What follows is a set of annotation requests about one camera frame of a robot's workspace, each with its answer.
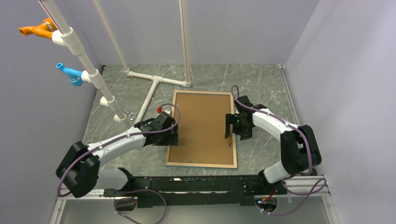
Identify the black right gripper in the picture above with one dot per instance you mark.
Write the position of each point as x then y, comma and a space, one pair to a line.
245, 134

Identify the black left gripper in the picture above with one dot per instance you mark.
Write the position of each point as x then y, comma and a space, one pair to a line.
172, 140

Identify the wooden frame backing board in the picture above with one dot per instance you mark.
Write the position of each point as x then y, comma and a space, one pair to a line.
202, 130

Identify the wooden picture frame with glass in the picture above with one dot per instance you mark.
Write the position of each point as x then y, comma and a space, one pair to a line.
202, 130

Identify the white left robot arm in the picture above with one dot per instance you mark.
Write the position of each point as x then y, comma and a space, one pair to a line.
81, 169

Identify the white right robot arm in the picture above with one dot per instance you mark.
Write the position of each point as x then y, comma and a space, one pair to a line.
299, 151

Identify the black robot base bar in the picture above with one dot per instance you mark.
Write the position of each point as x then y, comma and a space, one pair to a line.
197, 190

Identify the grey metal wrench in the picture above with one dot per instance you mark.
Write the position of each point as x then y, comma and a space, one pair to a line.
130, 115

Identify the blue plastic hook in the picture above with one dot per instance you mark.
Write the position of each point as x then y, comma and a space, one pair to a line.
75, 76

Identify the orange plastic hook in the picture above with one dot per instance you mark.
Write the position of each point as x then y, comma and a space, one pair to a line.
44, 30

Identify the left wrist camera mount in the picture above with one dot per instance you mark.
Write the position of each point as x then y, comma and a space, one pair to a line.
162, 109

